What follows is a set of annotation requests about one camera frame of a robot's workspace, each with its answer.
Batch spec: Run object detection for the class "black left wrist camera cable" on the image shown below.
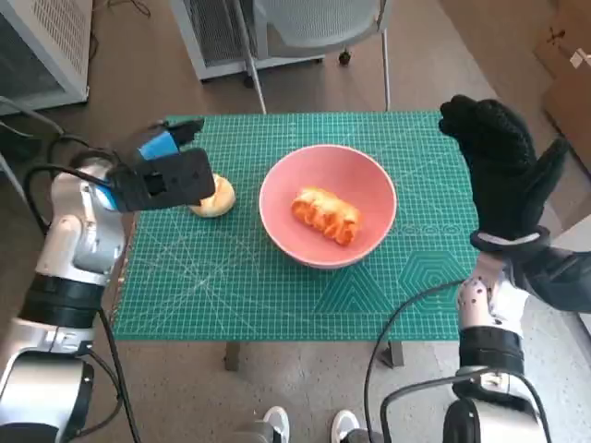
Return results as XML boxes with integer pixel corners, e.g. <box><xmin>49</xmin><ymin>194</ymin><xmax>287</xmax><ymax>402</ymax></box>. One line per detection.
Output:
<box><xmin>22</xmin><ymin>135</ymin><xmax>124</xmax><ymax>233</ymax></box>

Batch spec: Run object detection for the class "white shoe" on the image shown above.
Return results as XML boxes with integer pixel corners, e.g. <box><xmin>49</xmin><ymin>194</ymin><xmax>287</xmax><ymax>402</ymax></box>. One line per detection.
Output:
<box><xmin>262</xmin><ymin>405</ymin><xmax>292</xmax><ymax>443</ymax></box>
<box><xmin>331</xmin><ymin>408</ymin><xmax>361</xmax><ymax>443</ymax></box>

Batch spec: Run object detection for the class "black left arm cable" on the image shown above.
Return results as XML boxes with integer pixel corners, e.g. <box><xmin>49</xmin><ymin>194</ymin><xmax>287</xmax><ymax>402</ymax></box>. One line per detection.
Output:
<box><xmin>87</xmin><ymin>305</ymin><xmax>142</xmax><ymax>443</ymax></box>

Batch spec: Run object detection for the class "green cutting mat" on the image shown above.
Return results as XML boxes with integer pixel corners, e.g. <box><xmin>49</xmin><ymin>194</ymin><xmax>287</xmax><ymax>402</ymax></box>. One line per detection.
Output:
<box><xmin>113</xmin><ymin>110</ymin><xmax>482</xmax><ymax>343</ymax></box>

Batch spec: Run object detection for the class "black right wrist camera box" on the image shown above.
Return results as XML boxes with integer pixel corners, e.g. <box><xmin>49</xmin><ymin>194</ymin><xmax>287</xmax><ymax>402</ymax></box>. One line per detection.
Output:
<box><xmin>502</xmin><ymin>244</ymin><xmax>591</xmax><ymax>316</ymax></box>

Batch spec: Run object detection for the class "pink bowl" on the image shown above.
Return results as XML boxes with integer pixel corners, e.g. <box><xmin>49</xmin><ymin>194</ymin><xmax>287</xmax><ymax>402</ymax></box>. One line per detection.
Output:
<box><xmin>258</xmin><ymin>144</ymin><xmax>399</xmax><ymax>270</ymax></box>

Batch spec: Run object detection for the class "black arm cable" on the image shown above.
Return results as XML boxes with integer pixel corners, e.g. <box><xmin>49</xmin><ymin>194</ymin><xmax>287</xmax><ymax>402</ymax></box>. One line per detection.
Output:
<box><xmin>363</xmin><ymin>278</ymin><xmax>470</xmax><ymax>443</ymax></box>
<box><xmin>87</xmin><ymin>305</ymin><xmax>142</xmax><ymax>443</ymax></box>

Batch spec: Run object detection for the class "white perforated metal cabinet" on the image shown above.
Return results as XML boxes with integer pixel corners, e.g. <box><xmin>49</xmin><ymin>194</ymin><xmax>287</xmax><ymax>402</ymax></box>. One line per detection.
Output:
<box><xmin>0</xmin><ymin>0</ymin><xmax>91</xmax><ymax>113</ymax></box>

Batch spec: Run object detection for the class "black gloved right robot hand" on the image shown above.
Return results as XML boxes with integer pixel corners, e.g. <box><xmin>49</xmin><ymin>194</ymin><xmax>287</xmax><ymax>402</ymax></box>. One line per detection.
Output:
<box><xmin>438</xmin><ymin>94</ymin><xmax>572</xmax><ymax>242</ymax></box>

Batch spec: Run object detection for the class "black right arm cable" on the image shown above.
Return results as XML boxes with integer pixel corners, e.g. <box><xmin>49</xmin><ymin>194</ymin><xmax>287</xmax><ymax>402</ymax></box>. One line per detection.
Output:
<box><xmin>363</xmin><ymin>278</ymin><xmax>470</xmax><ymax>443</ymax></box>

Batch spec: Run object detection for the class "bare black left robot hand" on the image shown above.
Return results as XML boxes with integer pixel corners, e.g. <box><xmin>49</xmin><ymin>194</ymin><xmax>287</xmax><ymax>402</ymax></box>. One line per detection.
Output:
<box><xmin>136</xmin><ymin>117</ymin><xmax>207</xmax><ymax>162</ymax></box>

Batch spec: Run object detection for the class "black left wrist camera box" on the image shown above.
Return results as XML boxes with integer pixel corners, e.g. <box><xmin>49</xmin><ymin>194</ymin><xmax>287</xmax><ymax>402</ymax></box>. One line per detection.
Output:
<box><xmin>110</xmin><ymin>147</ymin><xmax>218</xmax><ymax>214</ymax></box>

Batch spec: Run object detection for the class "round pale toy bun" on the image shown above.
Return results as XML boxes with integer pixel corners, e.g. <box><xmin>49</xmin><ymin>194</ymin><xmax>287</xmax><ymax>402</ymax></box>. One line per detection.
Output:
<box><xmin>187</xmin><ymin>174</ymin><xmax>238</xmax><ymax>220</ymax></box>

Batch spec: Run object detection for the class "white cabinet with mesh door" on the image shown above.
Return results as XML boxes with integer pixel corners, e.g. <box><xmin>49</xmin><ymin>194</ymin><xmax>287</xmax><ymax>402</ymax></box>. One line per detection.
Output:
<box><xmin>170</xmin><ymin>0</ymin><xmax>325</xmax><ymax>83</ymax></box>

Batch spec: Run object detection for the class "office chair base with casters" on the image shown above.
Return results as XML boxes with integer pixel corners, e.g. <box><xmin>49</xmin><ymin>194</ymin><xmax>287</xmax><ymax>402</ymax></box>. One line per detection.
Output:
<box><xmin>0</xmin><ymin>94</ymin><xmax>66</xmax><ymax>200</ymax></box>

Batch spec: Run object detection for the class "cardboard box with white label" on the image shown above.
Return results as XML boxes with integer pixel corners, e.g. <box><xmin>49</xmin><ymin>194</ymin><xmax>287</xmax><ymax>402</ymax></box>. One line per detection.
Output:
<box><xmin>533</xmin><ymin>0</ymin><xmax>591</xmax><ymax>80</ymax></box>

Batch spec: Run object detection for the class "braided orange toy bread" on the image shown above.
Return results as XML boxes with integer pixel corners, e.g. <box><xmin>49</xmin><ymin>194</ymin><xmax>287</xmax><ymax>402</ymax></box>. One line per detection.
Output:
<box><xmin>290</xmin><ymin>185</ymin><xmax>362</xmax><ymax>247</ymax></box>

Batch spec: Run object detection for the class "dark metal table leg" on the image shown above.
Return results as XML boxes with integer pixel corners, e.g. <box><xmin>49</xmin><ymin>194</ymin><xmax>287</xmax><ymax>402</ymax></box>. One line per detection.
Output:
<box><xmin>224</xmin><ymin>341</ymin><xmax>242</xmax><ymax>372</ymax></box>
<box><xmin>380</xmin><ymin>341</ymin><xmax>407</xmax><ymax>369</ymax></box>

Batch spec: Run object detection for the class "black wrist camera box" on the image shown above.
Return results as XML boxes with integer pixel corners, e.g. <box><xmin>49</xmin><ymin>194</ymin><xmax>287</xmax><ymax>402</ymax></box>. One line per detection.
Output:
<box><xmin>502</xmin><ymin>244</ymin><xmax>591</xmax><ymax>316</ymax></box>
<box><xmin>110</xmin><ymin>147</ymin><xmax>218</xmax><ymax>214</ymax></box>

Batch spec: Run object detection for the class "grey mesh chair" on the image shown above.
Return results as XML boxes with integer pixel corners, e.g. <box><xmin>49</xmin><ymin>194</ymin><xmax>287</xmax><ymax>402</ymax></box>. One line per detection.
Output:
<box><xmin>234</xmin><ymin>0</ymin><xmax>393</xmax><ymax>114</ymax></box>

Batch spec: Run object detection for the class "plain cardboard box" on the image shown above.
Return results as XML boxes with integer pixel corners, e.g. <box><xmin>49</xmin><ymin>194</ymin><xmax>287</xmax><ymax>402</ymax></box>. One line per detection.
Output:
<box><xmin>541</xmin><ymin>66</ymin><xmax>591</xmax><ymax>163</ymax></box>

